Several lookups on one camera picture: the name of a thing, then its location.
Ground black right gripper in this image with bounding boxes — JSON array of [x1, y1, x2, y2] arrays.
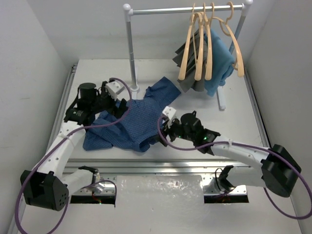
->
[[155, 116, 195, 146]]

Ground blue plaid shirt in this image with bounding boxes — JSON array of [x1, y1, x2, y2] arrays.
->
[[83, 77, 181, 153]]

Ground beige hanger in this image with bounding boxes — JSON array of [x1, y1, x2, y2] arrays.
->
[[178, 4, 196, 80], [193, 3, 206, 81], [213, 1, 245, 77], [203, 2, 215, 80]]

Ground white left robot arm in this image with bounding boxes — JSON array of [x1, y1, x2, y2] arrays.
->
[[20, 78, 131, 211]]

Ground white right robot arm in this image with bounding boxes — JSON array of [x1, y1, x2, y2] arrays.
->
[[156, 112, 301, 197]]

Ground grey hanging garment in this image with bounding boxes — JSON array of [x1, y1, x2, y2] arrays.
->
[[173, 30, 208, 92]]

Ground light blue hanging garment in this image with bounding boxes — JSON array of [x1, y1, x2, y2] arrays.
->
[[204, 29, 235, 97]]

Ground metal clothes rack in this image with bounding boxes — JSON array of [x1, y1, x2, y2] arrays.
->
[[122, 0, 254, 112]]

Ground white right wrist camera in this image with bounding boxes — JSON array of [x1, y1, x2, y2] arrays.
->
[[162, 106, 176, 121]]

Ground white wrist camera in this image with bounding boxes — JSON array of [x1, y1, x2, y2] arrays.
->
[[105, 81, 125, 100], [162, 106, 176, 121]]

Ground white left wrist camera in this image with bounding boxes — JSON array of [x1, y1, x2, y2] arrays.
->
[[105, 81, 125, 100]]

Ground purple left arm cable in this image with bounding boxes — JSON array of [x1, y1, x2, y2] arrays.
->
[[16, 77, 134, 234]]

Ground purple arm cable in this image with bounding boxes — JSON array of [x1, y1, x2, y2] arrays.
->
[[16, 77, 134, 234], [157, 116, 309, 219]]

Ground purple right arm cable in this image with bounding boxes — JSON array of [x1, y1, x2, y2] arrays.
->
[[157, 116, 309, 219]]

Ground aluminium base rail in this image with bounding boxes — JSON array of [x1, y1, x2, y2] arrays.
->
[[62, 59, 268, 195]]

